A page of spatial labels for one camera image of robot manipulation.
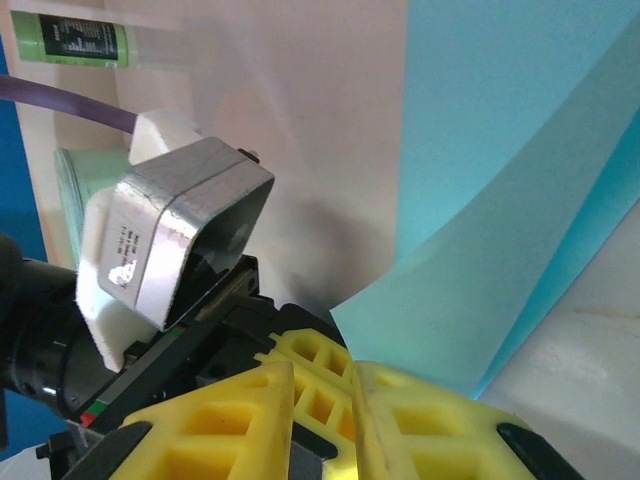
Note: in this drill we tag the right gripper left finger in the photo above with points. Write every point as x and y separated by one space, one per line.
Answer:
220 430

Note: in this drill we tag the green bottle with black label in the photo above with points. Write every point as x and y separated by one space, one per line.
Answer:
70 40

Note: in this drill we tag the light blue paper sheet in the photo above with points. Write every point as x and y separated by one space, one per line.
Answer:
475 150

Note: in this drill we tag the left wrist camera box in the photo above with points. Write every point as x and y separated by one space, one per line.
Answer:
190 200

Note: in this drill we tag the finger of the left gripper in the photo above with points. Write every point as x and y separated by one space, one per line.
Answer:
320 395

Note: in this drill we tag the mint green container lid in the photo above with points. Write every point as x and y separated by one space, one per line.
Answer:
95 175

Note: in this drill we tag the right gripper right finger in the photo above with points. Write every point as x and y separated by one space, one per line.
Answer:
430 440

